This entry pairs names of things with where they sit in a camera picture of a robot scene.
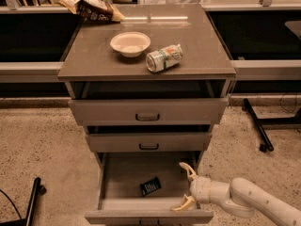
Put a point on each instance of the top grey drawer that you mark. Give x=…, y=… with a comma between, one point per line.
x=148, y=111

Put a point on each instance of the dark blue rxbar wrapper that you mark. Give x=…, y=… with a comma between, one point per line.
x=150, y=186

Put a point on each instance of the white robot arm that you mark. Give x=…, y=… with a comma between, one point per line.
x=240, y=198

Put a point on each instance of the black stand leg left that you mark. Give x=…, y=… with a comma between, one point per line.
x=38, y=189

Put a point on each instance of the bottom grey drawer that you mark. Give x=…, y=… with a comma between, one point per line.
x=120, y=199

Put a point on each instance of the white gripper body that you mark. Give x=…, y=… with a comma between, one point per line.
x=200, y=187

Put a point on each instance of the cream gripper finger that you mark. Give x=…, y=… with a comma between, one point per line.
x=190, y=172
x=187, y=202

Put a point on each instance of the brown chip bag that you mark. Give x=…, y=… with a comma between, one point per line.
x=95, y=11

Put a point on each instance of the white paper bowl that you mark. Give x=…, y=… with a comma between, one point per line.
x=130, y=44

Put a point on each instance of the middle grey drawer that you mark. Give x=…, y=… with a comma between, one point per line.
x=148, y=142

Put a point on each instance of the crushed soda can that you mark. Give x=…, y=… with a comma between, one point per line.
x=164, y=58

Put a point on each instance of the grey drawer cabinet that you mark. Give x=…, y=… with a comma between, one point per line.
x=94, y=71

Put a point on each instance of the grey metal rail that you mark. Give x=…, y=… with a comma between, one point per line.
x=246, y=70

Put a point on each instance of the grey drawer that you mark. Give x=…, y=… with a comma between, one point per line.
x=148, y=142
x=148, y=111
x=120, y=199

